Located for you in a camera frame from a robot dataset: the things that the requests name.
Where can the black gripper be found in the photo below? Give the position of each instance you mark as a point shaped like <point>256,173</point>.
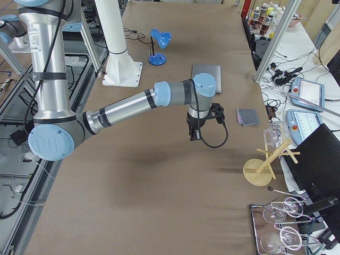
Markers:
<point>194,123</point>

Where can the grey laptop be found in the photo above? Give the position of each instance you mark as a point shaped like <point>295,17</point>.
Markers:
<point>213,69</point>

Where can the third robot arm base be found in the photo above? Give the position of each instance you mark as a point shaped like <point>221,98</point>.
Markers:
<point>14,34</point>

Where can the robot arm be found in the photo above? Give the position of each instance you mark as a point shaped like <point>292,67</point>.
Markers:
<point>60,123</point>

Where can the grey felt cloth stack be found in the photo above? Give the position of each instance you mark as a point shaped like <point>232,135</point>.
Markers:
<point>247,117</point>

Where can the small black electronic box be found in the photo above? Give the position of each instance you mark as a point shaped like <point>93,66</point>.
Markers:
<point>271,112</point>

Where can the wooden cup tree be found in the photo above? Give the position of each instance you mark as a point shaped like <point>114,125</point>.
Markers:
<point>259,172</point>

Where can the clear glass mug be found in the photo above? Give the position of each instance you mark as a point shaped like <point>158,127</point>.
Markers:
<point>276,134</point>

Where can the blue desk lamp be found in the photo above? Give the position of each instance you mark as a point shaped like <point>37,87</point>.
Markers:
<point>162,39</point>

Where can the lower teach pendant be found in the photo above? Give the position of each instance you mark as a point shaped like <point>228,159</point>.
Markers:
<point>302,123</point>

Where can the teach pendant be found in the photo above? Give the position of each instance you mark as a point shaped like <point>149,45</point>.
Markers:
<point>310,91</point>
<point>302,123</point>

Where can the upper teach pendant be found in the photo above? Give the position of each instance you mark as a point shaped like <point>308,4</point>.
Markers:
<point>310,91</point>

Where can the bottles and jars group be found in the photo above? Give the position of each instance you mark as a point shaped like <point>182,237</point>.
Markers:
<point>263,19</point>

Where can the black monitor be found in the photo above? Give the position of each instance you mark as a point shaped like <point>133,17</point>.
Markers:
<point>317,172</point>

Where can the upper wine glass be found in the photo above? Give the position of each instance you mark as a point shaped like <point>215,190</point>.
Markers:
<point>277,212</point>

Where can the wine glass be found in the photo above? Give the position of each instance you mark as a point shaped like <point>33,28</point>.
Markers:
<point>287,239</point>
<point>277,212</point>

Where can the metal glass rack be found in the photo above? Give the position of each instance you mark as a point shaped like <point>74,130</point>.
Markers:
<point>260,227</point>

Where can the lower wine glass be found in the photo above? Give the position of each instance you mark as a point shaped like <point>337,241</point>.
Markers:
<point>287,239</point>

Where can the black power adapter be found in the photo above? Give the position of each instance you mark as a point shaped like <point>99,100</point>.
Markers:
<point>19,137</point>

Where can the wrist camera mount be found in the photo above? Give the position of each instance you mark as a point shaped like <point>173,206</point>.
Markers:
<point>216,112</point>

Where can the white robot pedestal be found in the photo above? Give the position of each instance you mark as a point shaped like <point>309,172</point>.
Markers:
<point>121,69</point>

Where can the aluminium frame post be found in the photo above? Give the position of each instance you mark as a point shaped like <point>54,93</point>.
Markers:
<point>282,26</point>

